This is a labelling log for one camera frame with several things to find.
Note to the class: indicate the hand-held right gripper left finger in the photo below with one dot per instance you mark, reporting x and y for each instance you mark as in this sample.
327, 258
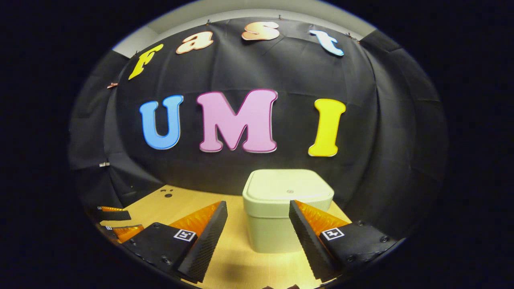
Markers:
209, 241

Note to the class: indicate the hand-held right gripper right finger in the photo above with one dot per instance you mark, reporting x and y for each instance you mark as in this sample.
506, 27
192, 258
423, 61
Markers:
307, 241

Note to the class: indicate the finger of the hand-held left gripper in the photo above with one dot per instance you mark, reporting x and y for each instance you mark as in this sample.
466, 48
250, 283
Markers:
116, 214
126, 233

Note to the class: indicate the green desktop garbage bin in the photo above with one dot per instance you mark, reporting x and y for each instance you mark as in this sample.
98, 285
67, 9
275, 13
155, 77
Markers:
273, 216

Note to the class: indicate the wooden desktop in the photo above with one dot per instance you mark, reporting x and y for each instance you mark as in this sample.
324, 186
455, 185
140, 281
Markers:
233, 257

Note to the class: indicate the copper cloth clip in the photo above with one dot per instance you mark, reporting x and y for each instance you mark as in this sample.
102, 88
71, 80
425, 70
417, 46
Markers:
112, 85

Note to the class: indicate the black backdrop cloth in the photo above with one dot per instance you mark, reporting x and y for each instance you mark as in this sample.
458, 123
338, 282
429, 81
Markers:
281, 68

